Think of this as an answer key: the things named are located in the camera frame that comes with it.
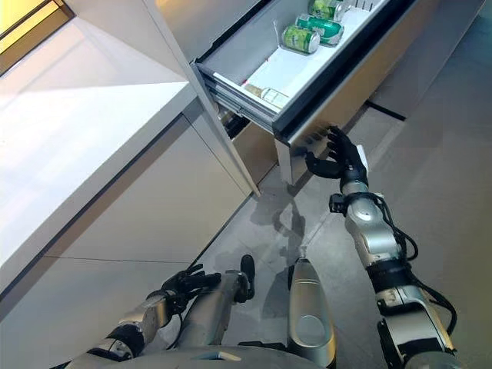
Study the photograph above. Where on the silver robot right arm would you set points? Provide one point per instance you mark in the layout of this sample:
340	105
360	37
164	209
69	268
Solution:
369	223

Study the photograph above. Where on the fridge drawer with white bin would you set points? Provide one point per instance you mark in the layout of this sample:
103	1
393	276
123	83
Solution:
326	104

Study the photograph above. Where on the light green drink can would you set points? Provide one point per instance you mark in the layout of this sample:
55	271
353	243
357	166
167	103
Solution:
324	8
300	38

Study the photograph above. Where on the clear yellow tea bottle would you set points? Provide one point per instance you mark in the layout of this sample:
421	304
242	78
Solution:
269	95

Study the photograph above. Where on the white tall side panel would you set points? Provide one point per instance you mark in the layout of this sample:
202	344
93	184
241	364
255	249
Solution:
127	38

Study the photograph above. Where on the backlit window black frame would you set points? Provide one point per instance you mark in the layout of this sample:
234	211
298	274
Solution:
23	19

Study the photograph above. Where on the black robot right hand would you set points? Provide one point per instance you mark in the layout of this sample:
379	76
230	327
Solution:
346	161

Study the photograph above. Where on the stainless steel fridge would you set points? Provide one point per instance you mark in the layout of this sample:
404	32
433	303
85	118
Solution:
230	23

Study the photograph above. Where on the dark green drink can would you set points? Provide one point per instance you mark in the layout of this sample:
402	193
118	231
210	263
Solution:
326	30

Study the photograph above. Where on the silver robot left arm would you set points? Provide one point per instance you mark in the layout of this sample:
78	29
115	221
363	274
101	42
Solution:
138	315

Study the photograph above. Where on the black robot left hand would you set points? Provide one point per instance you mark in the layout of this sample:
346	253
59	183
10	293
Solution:
184	284

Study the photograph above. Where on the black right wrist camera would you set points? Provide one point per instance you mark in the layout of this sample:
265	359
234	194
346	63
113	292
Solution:
337	203

